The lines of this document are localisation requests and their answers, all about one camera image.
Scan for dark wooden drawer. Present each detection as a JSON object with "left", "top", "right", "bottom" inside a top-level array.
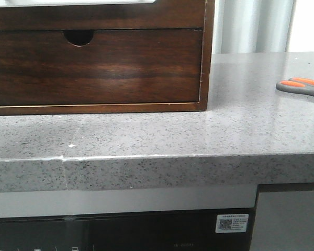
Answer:
[{"left": 0, "top": 29, "right": 202, "bottom": 106}]

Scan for grey orange scissors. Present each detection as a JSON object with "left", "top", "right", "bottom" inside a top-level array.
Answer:
[{"left": 276, "top": 77, "right": 314, "bottom": 97}]

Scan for dark wooden drawer cabinet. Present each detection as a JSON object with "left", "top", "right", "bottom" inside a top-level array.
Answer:
[{"left": 0, "top": 1, "right": 215, "bottom": 115}]

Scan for black appliance under counter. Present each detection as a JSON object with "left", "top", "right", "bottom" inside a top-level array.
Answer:
[{"left": 0, "top": 208, "right": 254, "bottom": 250}]

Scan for white QR code sticker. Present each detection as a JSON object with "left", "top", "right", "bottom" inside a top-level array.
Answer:
[{"left": 215, "top": 214, "right": 249, "bottom": 233}]

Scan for white curtain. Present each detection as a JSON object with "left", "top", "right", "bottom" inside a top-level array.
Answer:
[{"left": 212, "top": 0, "right": 296, "bottom": 54}]

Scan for grey lower cabinet door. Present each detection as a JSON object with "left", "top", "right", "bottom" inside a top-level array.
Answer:
[{"left": 250, "top": 183, "right": 314, "bottom": 250}]

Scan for white tray on cabinet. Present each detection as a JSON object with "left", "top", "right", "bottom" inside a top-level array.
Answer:
[{"left": 0, "top": 0, "right": 155, "bottom": 8}]

